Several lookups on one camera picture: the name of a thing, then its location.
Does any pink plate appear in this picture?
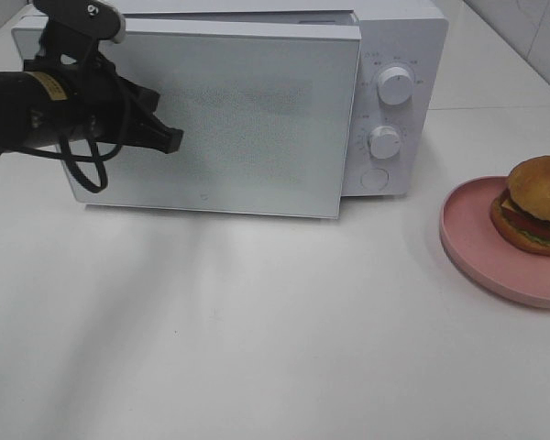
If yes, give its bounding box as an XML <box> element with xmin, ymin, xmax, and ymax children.
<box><xmin>439</xmin><ymin>176</ymin><xmax>550</xmax><ymax>309</ymax></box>

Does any burger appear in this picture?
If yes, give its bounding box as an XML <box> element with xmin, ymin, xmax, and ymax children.
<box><xmin>489</xmin><ymin>155</ymin><xmax>550</xmax><ymax>257</ymax></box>

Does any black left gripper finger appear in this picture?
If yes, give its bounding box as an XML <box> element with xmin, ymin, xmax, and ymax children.
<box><xmin>132</xmin><ymin>113</ymin><xmax>184</xmax><ymax>154</ymax></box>

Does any white timer knob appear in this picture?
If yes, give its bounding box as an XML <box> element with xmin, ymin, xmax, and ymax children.
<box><xmin>368</xmin><ymin>126</ymin><xmax>402</xmax><ymax>160</ymax></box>

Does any white power knob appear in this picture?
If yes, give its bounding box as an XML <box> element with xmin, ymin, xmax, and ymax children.
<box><xmin>377</xmin><ymin>65</ymin><xmax>414</xmax><ymax>105</ymax></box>

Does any white microwave door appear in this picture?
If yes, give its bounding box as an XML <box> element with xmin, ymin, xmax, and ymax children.
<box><xmin>11</xmin><ymin>16</ymin><xmax>363</xmax><ymax>219</ymax></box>

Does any white microwave oven body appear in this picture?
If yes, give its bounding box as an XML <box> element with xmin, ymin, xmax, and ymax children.
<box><xmin>12</xmin><ymin>0</ymin><xmax>450</xmax><ymax>212</ymax></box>

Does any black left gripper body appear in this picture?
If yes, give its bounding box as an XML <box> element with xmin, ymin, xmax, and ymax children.
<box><xmin>59</xmin><ymin>59</ymin><xmax>160</xmax><ymax>147</ymax></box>

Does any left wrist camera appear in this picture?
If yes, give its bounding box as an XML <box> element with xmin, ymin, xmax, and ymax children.
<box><xmin>32</xmin><ymin>0</ymin><xmax>126</xmax><ymax>44</ymax></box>

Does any round door release button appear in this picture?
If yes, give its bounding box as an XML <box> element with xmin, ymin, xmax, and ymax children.
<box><xmin>360</xmin><ymin>168</ymin><xmax>389</xmax><ymax>192</ymax></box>

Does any black left camera cable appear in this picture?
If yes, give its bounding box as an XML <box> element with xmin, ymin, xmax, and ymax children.
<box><xmin>20</xmin><ymin>77</ymin><xmax>137</xmax><ymax>193</ymax></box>

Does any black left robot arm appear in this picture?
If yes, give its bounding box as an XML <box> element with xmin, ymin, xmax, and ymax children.
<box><xmin>0</xmin><ymin>57</ymin><xmax>183</xmax><ymax>160</ymax></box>

